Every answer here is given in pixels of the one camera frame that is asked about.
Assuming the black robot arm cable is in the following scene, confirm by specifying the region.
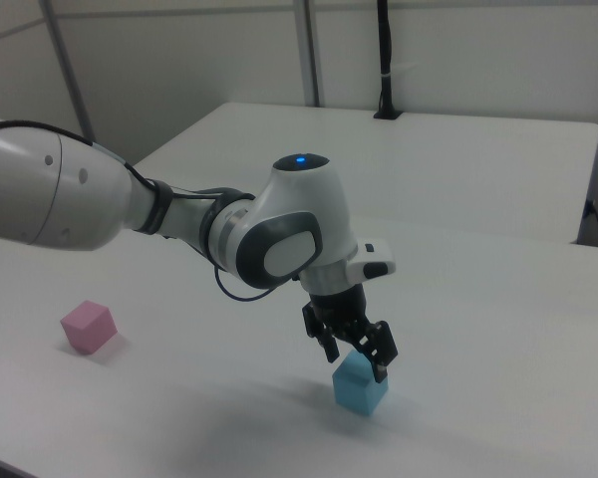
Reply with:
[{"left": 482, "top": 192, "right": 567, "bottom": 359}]
[{"left": 87, "top": 138, "right": 301, "bottom": 303}]

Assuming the pink cube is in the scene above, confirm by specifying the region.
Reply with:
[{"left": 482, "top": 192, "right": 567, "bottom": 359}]
[{"left": 59, "top": 299, "right": 119, "bottom": 356}]

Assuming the grey partition frame post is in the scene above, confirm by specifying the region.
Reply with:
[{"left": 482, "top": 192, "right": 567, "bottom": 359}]
[
  {"left": 293, "top": 0, "right": 326, "bottom": 108},
  {"left": 38, "top": 0, "right": 107, "bottom": 145}
]

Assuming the black camera stand pole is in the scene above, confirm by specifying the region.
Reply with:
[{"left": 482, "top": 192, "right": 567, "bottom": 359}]
[{"left": 373, "top": 0, "right": 405, "bottom": 121}]

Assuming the blue cube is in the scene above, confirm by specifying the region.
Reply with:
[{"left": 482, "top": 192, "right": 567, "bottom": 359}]
[{"left": 331, "top": 348, "right": 391, "bottom": 417}]

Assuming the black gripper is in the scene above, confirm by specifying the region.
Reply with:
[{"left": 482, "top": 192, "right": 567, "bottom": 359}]
[{"left": 301, "top": 283, "right": 401, "bottom": 385}]

